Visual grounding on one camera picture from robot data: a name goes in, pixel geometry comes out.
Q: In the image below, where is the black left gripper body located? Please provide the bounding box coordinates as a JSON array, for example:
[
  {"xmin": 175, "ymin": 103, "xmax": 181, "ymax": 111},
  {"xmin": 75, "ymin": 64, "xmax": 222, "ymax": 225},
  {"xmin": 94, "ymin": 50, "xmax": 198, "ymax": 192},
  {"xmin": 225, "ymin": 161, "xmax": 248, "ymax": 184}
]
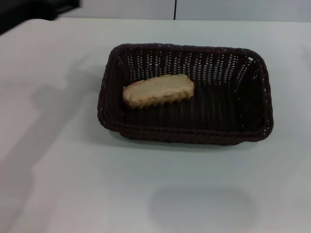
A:
[{"xmin": 0, "ymin": 0, "xmax": 81, "ymax": 35}]

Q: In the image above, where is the ridged toy bread loaf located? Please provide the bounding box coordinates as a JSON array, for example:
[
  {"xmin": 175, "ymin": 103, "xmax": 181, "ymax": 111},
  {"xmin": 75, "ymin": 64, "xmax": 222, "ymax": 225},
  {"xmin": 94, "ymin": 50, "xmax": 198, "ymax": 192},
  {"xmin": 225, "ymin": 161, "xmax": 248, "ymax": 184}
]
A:
[{"xmin": 122, "ymin": 74, "xmax": 195, "ymax": 109}]

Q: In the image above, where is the dark woven plastic basket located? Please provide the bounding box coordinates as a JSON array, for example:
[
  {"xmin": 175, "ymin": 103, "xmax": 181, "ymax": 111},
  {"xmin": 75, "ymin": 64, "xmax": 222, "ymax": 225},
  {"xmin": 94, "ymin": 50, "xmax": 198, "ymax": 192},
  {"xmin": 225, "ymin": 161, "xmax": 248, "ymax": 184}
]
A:
[{"xmin": 96, "ymin": 43, "xmax": 275, "ymax": 146}]

